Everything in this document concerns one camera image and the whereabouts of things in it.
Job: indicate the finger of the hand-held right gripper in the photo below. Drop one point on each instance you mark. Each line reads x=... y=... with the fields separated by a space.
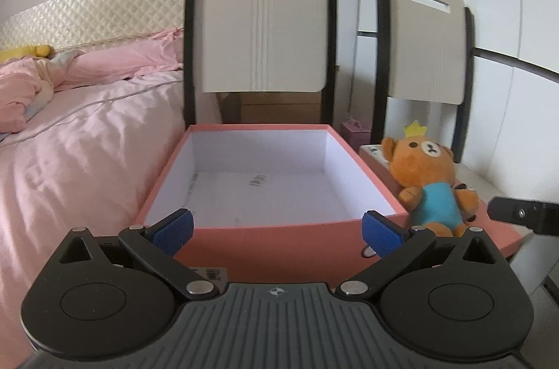
x=519 y=213

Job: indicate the cream quilted headboard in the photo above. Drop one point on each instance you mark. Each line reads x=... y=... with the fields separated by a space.
x=87 y=11

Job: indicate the brown teddy bear plush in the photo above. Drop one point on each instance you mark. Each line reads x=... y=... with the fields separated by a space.
x=430 y=177

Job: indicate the wooden nightstand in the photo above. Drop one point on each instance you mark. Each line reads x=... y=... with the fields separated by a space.
x=279 y=107

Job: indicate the pink pillow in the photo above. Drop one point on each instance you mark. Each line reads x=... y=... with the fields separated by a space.
x=126 y=61

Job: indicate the pink cardboard box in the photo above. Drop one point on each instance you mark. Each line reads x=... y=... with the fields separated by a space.
x=262 y=242

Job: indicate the pink box lid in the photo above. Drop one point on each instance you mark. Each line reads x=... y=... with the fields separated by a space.
x=493 y=231

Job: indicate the pink crumpled blanket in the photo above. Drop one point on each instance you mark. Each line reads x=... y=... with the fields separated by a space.
x=19 y=94

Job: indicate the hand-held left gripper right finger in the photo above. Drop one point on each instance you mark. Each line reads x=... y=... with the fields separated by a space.
x=380 y=233

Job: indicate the pink duvet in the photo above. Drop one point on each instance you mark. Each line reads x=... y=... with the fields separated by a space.
x=83 y=177

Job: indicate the yellow plush toy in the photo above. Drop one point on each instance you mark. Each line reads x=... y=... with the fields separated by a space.
x=24 y=52

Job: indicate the cream chair with black frame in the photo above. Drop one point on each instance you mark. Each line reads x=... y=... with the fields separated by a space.
x=262 y=28
x=430 y=46

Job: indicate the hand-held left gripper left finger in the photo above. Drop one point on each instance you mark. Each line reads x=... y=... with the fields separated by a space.
x=172 y=231

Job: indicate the small purple gift box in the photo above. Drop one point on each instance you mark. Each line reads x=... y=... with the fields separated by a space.
x=354 y=131

